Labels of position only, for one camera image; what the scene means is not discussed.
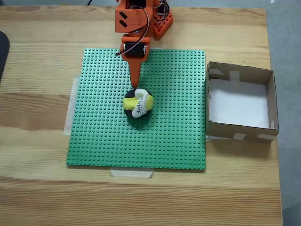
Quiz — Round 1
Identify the black yellow white soft ball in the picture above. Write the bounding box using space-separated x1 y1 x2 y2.
123 88 155 118

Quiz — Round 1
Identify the wide masking tape strip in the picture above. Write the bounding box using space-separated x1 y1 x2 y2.
63 75 82 136

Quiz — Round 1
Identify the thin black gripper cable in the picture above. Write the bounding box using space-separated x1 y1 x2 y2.
115 7 151 57

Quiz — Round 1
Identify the green studded baseplate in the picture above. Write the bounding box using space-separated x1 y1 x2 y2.
65 48 207 172

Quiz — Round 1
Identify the black rounded flat object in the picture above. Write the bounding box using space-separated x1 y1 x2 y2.
0 30 11 83

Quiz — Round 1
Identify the open cardboard box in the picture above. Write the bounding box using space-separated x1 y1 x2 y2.
206 61 280 143

